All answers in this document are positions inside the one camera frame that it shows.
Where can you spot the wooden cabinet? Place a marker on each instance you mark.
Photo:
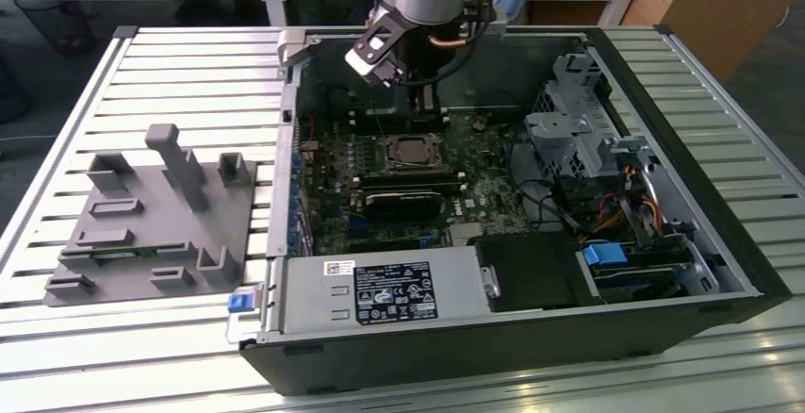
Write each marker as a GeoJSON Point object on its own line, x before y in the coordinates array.
{"type": "Point", "coordinates": [723, 7]}

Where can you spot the black PC case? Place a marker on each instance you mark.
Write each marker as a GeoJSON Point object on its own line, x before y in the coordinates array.
{"type": "Point", "coordinates": [440, 366]}

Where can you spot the grey power supply unit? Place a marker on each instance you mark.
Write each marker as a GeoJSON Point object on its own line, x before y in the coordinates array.
{"type": "Point", "coordinates": [313, 300]}

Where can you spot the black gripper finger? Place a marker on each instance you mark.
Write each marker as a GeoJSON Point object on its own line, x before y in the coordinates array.
{"type": "Point", "coordinates": [416, 102]}
{"type": "Point", "coordinates": [437, 111]}

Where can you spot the metal disk bay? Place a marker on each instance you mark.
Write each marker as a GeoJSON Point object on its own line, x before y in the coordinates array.
{"type": "Point", "coordinates": [699, 275]}

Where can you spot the round coin battery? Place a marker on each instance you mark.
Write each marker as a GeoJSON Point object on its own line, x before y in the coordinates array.
{"type": "Point", "coordinates": [479, 123]}

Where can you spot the green motherboard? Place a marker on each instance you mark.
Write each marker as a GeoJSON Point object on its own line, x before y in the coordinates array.
{"type": "Point", "coordinates": [489, 186]}

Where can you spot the black plastic shroud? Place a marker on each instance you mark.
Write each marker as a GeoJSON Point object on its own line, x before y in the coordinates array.
{"type": "Point", "coordinates": [534, 271]}

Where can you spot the black camera bracket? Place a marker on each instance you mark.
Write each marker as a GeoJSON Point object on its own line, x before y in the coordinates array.
{"type": "Point", "coordinates": [380, 31]}

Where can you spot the blue case latch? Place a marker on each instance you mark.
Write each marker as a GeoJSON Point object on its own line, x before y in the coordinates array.
{"type": "Point", "coordinates": [239, 303]}

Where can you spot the black expansion slot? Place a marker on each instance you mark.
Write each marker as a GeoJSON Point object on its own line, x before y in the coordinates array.
{"type": "Point", "coordinates": [383, 245]}

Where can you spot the black graphics card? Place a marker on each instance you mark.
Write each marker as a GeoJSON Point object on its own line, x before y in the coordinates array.
{"type": "Point", "coordinates": [401, 208]}

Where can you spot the black table corner cap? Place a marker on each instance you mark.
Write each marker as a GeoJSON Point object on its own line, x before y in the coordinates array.
{"type": "Point", "coordinates": [664, 29]}
{"type": "Point", "coordinates": [124, 32]}

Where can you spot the silver chipset heatsink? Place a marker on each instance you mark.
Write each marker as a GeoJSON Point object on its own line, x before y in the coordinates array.
{"type": "Point", "coordinates": [465, 230]}

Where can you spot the blue disk carrier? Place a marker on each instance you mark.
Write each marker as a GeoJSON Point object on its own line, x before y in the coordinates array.
{"type": "Point", "coordinates": [604, 256]}

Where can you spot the green RAM stick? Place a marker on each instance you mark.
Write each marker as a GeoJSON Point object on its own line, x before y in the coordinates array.
{"type": "Point", "coordinates": [145, 252]}

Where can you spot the metal drive cage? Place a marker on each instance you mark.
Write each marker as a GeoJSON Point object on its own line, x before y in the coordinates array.
{"type": "Point", "coordinates": [566, 153]}

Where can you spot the grey parts rack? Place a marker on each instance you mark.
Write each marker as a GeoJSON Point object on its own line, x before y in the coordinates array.
{"type": "Point", "coordinates": [157, 243]}

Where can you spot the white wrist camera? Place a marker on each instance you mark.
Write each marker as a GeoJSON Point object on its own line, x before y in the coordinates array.
{"type": "Point", "coordinates": [367, 65]}

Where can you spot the CPU socket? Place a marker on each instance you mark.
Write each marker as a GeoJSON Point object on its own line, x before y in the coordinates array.
{"type": "Point", "coordinates": [387, 165]}

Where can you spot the metal locking lever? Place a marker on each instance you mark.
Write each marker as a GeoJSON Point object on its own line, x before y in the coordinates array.
{"type": "Point", "coordinates": [377, 127]}
{"type": "Point", "coordinates": [408, 163]}

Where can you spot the black wastebasket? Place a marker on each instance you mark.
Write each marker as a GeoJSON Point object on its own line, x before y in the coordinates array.
{"type": "Point", "coordinates": [56, 26]}

